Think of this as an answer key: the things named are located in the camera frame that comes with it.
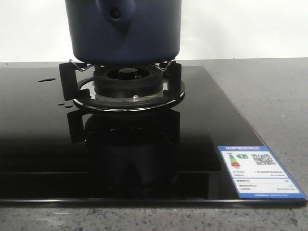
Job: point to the blue energy rating sticker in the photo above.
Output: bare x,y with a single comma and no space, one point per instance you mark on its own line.
257,174

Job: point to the black gas burner head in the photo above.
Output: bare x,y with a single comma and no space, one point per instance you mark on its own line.
125,82

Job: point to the dark blue saucepan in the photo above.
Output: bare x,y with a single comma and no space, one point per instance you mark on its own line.
122,32

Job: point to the black glass gas cooktop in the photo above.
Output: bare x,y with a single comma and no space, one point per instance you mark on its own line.
53,154

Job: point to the black pot support grate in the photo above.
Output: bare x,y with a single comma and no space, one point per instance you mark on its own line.
84,96

